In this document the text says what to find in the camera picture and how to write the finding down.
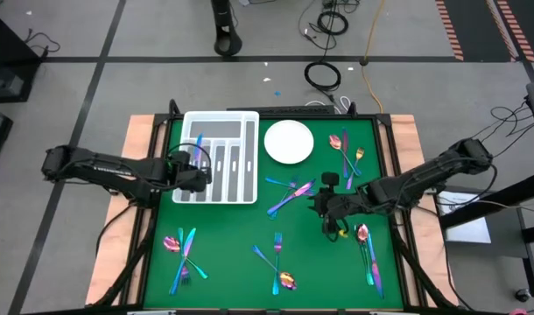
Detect white plastic cutlery tray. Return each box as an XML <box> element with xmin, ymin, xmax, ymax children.
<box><xmin>172</xmin><ymin>110</ymin><xmax>260</xmax><ymax>206</ymax></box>

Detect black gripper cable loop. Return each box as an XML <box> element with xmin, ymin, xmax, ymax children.
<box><xmin>165</xmin><ymin>142</ymin><xmax>214</xmax><ymax>193</ymax></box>

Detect white round plate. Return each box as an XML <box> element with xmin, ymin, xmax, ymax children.
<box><xmin>263</xmin><ymin>119</ymin><xmax>315</xmax><ymax>165</ymax></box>

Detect black cabinet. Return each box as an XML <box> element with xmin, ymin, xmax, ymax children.
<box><xmin>0</xmin><ymin>9</ymin><xmax>43</xmax><ymax>104</ymax></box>

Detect black power strip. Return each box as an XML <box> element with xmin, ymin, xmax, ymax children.
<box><xmin>226</xmin><ymin>104</ymin><xmax>336</xmax><ymax>116</ymax></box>

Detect green table mat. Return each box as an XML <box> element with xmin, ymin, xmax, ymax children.
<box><xmin>143</xmin><ymin>117</ymin><xmax>404</xmax><ymax>310</ymax></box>

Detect black loose cables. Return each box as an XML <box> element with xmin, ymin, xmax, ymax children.
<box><xmin>467</xmin><ymin>100</ymin><xmax>534</xmax><ymax>158</ymax></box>

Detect coiled black cable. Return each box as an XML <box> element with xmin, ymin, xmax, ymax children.
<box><xmin>303</xmin><ymin>60</ymin><xmax>342</xmax><ymax>93</ymax></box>
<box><xmin>315</xmin><ymin>10</ymin><xmax>350</xmax><ymax>37</ymax></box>

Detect white panel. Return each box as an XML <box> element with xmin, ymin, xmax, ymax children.
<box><xmin>437</xmin><ymin>190</ymin><xmax>492</xmax><ymax>245</ymax></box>

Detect black metal stand frame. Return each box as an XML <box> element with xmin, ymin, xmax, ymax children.
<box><xmin>437</xmin><ymin>170</ymin><xmax>534</xmax><ymax>298</ymax></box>

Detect black floor stand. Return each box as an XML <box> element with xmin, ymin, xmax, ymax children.
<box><xmin>210</xmin><ymin>0</ymin><xmax>243</xmax><ymax>57</ymax></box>

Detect wooden table board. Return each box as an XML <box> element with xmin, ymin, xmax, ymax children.
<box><xmin>85</xmin><ymin>114</ymin><xmax>460</xmax><ymax>307</ymax></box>

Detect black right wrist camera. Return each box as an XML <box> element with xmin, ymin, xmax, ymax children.
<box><xmin>321</xmin><ymin>171</ymin><xmax>341</xmax><ymax>193</ymax></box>

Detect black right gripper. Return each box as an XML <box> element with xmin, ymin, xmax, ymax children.
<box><xmin>308</xmin><ymin>187</ymin><xmax>364</xmax><ymax>222</ymax></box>

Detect iridescent fork with gold head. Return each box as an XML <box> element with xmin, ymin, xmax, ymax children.
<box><xmin>345</xmin><ymin>147</ymin><xmax>366</xmax><ymax>191</ymax></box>

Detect black gripper cable yellow tag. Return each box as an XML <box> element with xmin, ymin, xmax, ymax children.
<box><xmin>321</xmin><ymin>216</ymin><xmax>350</xmax><ymax>242</ymax></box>

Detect black floor cable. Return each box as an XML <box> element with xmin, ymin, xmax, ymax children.
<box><xmin>24</xmin><ymin>28</ymin><xmax>61</xmax><ymax>60</ymax></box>

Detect white cable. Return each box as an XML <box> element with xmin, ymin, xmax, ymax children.
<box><xmin>304</xmin><ymin>95</ymin><xmax>352</xmax><ymax>115</ymax></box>

